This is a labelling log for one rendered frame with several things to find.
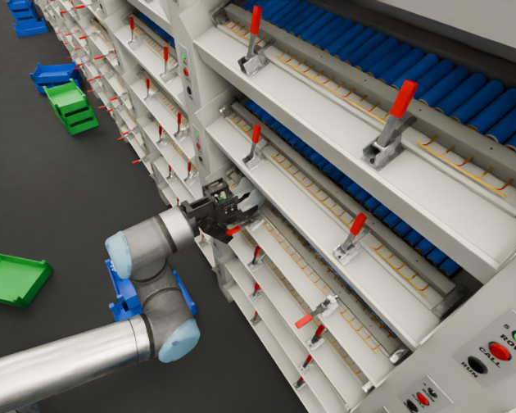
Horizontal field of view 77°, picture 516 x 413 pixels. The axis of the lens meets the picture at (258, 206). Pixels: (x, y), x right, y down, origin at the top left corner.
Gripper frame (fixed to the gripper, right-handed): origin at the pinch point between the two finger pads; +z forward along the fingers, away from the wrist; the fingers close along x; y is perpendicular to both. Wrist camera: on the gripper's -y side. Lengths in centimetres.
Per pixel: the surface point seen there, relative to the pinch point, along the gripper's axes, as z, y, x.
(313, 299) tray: -5.3, -6.3, -26.7
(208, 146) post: -6.0, 7.5, 14.9
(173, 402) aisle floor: -45, -77, -7
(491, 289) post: -6, 30, -46
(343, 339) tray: -5.8, -6.4, -36.3
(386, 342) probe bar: -1.5, -2.3, -41.6
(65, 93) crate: -28, -61, 212
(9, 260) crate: -86, -75, 92
